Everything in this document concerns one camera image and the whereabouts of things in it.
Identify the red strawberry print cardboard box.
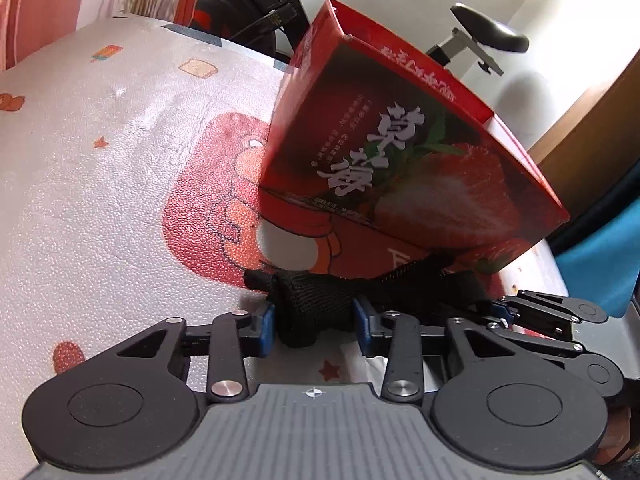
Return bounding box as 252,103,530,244
256,0,572,281

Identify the black fabric sleeve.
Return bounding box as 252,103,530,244
243,255,493,348

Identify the wooden door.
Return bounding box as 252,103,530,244
527,46,640,183

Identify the blue curtain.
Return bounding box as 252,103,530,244
555,205,640,321

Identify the black exercise bike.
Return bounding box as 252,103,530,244
192,0,531,78

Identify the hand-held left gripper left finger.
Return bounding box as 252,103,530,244
117,305,276,404

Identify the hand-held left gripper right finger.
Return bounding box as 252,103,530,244
352,296,506,404

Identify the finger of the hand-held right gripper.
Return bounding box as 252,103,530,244
487,317,626,397
492,290,609,325

